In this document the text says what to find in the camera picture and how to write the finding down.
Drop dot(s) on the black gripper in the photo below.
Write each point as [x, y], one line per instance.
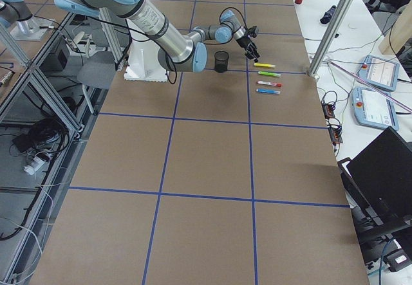
[244, 43]

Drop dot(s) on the yellow highlighter pen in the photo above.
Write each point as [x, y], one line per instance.
[264, 65]

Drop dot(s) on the green highlighter pen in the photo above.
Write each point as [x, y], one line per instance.
[270, 74]

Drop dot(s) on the red whiteboard marker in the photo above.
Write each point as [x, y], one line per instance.
[268, 83]

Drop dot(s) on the blue marker pen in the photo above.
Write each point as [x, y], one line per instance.
[268, 91]

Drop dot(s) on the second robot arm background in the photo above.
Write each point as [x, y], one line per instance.
[28, 28]

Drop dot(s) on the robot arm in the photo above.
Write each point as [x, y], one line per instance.
[183, 53]

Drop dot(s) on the black mesh pen cup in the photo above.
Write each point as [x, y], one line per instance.
[221, 60]

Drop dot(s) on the folded dark umbrella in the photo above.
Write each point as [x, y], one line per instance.
[327, 17]

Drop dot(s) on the brown paper table cover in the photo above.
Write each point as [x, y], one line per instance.
[207, 181]

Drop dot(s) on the teach pendant near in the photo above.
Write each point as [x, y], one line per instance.
[372, 109]

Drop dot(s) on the teach pendant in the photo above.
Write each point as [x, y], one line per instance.
[372, 109]
[379, 72]

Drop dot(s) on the teach pendant far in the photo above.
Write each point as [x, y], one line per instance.
[379, 72]

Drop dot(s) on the grey office chair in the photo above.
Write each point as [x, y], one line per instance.
[98, 72]

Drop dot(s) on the black laptop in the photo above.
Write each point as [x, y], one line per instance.
[378, 179]

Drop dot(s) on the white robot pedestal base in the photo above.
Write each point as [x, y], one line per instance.
[142, 63]

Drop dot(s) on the aluminium frame post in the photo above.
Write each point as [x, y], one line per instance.
[329, 35]

